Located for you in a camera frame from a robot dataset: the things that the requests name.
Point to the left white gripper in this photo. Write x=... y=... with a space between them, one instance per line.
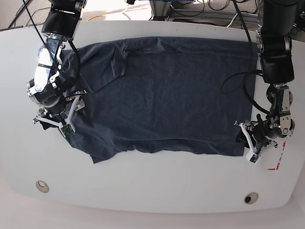
x=253 y=139

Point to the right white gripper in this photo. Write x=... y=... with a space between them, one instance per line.
x=59 y=112

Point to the dark blue t-shirt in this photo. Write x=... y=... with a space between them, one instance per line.
x=162 y=93

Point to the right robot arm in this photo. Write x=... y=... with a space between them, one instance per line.
x=57 y=94

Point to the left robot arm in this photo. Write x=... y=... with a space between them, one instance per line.
x=275 y=19

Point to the red tape rectangle marking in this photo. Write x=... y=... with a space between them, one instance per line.
x=276 y=157

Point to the right table grommet hole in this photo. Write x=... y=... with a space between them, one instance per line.
x=251 y=198

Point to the table grommet hole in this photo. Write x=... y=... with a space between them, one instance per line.
x=42 y=186
x=251 y=198

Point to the left table grommet hole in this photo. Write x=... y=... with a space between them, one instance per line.
x=42 y=186

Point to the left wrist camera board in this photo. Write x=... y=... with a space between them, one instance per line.
x=254 y=159

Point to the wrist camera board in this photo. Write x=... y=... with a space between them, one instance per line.
x=66 y=130
x=254 y=159

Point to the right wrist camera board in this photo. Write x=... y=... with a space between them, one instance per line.
x=66 y=130

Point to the aluminium frame rail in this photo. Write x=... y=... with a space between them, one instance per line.
x=197 y=11

